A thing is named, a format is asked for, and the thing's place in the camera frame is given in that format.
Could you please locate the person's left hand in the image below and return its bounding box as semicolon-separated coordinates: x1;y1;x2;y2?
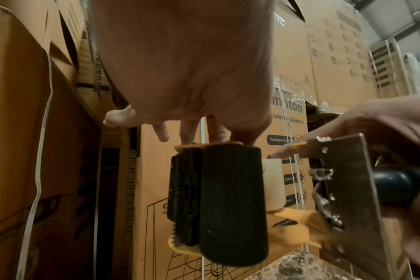
89;0;277;147

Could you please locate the yellow black tape dispenser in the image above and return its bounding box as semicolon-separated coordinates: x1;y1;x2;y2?
167;133;420;280

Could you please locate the black label appliance carton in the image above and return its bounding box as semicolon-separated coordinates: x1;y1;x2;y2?
0;8;104;280

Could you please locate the white packing strap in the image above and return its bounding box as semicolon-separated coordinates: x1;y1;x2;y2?
15;54;56;280
198;117;210;280
278;89;303;211
282;89;310;212

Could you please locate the person's right hand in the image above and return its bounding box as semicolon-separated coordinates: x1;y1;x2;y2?
268;92;420;274

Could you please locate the fan print appliance carton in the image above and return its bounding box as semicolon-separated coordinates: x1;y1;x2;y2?
131;87;322;280

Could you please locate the plastic wrapped upper carton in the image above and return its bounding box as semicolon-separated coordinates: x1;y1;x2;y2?
271;0;318;106

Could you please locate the clear tape roll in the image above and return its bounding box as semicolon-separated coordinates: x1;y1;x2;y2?
261;157;288;212

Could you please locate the strapped brown carton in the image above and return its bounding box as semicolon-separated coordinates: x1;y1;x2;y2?
305;0;379;114

